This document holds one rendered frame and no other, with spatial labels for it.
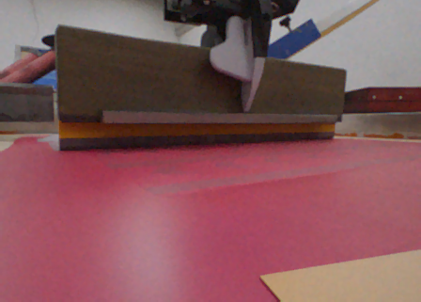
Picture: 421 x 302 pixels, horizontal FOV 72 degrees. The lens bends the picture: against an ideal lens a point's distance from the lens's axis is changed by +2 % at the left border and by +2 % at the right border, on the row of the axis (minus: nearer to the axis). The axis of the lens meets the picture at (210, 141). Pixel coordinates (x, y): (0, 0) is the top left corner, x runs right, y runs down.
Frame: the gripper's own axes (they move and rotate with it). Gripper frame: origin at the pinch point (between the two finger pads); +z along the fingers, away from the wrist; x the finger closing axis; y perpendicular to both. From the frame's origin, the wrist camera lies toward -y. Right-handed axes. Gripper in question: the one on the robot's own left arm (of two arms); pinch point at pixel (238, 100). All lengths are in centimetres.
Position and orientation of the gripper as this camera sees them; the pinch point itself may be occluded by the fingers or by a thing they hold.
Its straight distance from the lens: 32.7
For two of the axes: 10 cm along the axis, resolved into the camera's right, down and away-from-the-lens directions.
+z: 0.3, 10.0, 0.9
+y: -8.5, 0.7, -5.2
